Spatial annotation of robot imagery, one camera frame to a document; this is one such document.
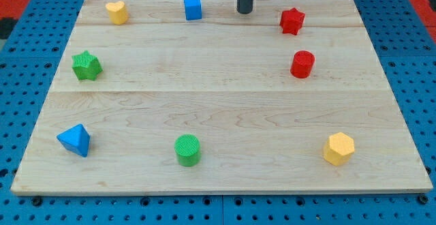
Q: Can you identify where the blue cube block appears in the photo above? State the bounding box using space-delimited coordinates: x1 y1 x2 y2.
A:
183 0 202 20

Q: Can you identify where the yellow heart block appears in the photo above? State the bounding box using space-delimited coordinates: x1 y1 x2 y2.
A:
105 1 129 25

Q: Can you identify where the green cylinder block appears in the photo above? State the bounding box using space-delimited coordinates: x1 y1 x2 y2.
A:
174 134 201 167

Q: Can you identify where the light wooden board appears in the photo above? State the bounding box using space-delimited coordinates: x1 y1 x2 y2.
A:
11 0 433 196

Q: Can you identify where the red cylinder block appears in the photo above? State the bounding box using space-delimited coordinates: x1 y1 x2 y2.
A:
290 50 315 78

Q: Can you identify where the red star block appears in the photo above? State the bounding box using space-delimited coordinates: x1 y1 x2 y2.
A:
279 7 305 35

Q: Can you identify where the yellow hexagon block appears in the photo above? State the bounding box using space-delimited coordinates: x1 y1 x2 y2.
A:
322 132 355 166

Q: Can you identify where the green star block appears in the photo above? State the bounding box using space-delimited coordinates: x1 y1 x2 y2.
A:
72 50 103 80

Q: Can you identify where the blue triangle block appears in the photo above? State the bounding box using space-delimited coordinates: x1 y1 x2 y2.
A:
57 124 91 158

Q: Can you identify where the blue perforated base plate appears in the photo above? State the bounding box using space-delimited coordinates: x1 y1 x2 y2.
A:
1 0 435 224

